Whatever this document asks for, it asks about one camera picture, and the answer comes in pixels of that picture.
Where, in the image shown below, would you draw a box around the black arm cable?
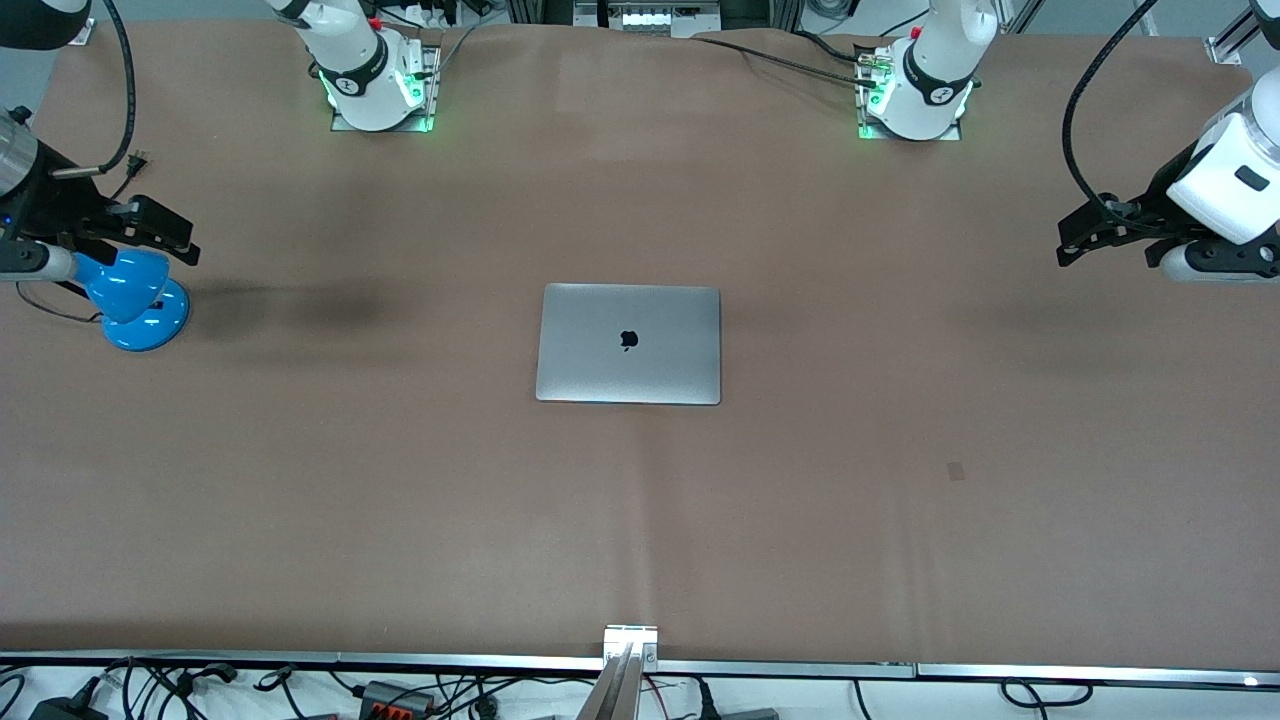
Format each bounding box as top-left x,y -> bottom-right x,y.
1062,0 -> 1163,216
48,0 -> 137,181

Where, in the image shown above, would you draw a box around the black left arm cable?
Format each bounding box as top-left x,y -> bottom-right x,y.
1062,0 -> 1163,216

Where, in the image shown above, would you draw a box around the brown table cover sheet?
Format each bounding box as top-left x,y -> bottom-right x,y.
0,20 -> 1280,669

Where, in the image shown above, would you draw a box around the black power adapter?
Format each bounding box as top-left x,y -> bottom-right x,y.
28,690 -> 109,720

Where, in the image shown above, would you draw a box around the aluminium profile bar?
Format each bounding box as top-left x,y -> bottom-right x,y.
578,625 -> 661,720

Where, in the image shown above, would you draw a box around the black tangled floor cables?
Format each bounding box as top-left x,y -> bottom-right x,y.
95,658 -> 301,720

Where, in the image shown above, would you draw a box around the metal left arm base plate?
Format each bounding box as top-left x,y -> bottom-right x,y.
856,40 -> 964,142

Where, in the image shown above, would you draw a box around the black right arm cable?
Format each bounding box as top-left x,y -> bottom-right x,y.
48,0 -> 137,181

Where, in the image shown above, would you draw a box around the black orange connector block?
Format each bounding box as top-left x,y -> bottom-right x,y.
355,680 -> 438,717

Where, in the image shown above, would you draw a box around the black cable on table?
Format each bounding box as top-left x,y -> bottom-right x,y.
688,36 -> 879,89

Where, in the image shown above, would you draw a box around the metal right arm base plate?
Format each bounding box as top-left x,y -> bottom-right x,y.
330,40 -> 443,134

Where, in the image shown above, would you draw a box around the aluminium table edge rail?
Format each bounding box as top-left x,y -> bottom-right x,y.
0,652 -> 1280,691

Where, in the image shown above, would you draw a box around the white power strip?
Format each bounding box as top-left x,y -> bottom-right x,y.
598,2 -> 721,37

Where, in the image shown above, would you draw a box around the blue desk lamp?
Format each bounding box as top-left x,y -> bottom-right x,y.
72,250 -> 191,353

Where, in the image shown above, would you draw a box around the black looped floor cable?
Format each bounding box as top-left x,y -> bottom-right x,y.
1000,678 -> 1093,713

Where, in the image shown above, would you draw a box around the silver grey laptop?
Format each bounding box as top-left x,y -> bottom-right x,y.
535,283 -> 723,407

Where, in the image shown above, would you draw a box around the black two-prong plug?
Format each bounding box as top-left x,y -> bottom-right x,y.
112,148 -> 150,201

